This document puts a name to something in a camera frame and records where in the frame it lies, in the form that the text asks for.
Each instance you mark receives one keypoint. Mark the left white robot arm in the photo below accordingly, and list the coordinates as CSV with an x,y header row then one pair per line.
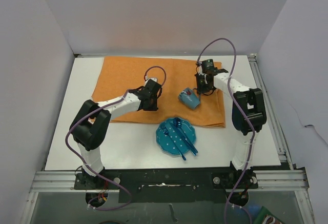
x,y
90,125

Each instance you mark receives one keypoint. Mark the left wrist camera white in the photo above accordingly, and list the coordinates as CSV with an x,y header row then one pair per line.
x,y
147,79

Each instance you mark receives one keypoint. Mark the blue polka dot plate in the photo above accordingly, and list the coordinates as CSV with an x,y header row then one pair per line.
x,y
165,143

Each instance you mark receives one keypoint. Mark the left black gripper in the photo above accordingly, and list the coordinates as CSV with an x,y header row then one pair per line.
x,y
154,106

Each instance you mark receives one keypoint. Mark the blue plastic knife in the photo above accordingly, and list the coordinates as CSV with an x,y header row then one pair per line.
x,y
187,141

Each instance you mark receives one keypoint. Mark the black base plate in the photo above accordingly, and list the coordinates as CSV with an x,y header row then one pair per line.
x,y
180,185

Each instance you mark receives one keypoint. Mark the orange cloth placemat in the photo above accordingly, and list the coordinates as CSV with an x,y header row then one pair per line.
x,y
120,73

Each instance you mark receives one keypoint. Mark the blue plastic fork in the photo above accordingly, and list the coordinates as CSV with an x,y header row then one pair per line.
x,y
175,146

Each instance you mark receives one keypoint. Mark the blue white mug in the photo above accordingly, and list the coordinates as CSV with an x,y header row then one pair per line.
x,y
189,98

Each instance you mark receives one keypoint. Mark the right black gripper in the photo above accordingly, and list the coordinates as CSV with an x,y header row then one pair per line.
x,y
200,89

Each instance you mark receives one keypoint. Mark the green object at corner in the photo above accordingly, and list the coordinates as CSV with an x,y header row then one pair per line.
x,y
266,217

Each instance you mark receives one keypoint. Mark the blue plastic spoon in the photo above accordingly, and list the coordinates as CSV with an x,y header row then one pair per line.
x,y
179,125

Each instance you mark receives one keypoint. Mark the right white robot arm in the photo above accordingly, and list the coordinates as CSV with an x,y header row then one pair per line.
x,y
248,109

